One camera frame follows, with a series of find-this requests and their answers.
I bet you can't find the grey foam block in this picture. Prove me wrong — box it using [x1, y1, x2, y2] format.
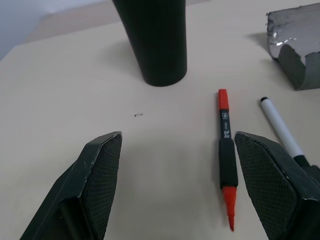
[264, 2, 320, 91]

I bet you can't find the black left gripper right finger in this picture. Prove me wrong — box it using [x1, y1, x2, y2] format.
[233, 131, 320, 240]

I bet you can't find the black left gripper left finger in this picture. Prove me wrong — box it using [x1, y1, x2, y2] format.
[19, 130, 123, 240]

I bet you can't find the white whiteboard marker black cap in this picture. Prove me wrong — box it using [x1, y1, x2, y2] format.
[259, 96, 310, 168]

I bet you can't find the red and black marker pen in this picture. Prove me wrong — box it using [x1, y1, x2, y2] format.
[217, 88, 239, 233]

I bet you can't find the black cylindrical pen holder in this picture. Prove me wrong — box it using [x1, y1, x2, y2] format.
[111, 0, 188, 88]

